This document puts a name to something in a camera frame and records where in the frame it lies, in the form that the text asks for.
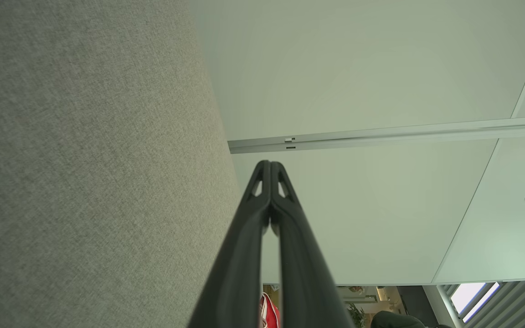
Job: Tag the grey wall rail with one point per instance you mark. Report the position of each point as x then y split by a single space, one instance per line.
381 136

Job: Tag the window with blinds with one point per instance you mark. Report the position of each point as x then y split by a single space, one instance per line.
467 296

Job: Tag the red white striped item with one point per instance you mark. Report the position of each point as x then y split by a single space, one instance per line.
269 314

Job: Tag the green potted plant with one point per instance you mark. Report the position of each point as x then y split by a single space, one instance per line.
357 316

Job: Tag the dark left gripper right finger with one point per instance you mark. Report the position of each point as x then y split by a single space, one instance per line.
303 273

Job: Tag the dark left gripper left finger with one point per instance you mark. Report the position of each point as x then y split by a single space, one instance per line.
239 264

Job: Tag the dark green rounded object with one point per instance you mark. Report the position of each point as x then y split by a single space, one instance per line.
394 321

